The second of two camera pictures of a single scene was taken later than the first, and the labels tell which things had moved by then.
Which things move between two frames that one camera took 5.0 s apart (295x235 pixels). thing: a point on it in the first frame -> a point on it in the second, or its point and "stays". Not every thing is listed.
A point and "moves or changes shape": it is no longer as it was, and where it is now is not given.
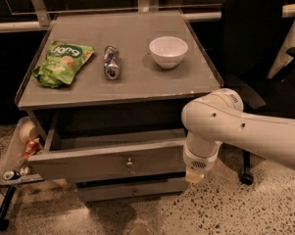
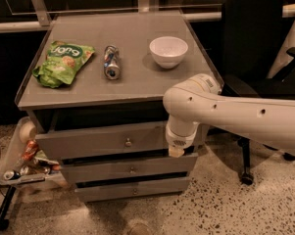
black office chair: [252, 44] stays
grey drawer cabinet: [110, 88] stays
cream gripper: [197, 162] -> [178, 142]
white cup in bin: [27, 131] stays
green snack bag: [61, 64] stays
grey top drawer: [99, 154] moves or changes shape
